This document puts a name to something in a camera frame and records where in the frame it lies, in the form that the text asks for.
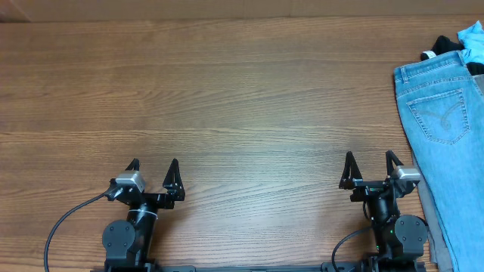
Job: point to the grey trousers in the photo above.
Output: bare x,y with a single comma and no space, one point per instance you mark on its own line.
433,223

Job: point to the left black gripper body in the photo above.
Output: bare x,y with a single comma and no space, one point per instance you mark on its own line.
158,200

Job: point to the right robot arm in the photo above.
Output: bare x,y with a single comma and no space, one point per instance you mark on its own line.
399,239

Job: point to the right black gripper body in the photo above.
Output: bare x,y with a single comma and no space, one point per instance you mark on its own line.
367,190

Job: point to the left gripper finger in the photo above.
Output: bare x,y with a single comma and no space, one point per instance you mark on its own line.
134,165
173,182

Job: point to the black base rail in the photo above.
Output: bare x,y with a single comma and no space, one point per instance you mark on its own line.
324,267

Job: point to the light blue cloth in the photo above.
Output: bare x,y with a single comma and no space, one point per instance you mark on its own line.
472,39

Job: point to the blue denim jeans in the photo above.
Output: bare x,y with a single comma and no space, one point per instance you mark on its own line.
412,80

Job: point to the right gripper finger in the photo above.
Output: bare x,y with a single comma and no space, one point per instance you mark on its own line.
351,176
392,161

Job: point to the black garment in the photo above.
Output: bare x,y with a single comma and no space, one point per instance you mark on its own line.
443,45

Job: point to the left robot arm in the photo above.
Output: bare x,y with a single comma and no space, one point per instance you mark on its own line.
127,242

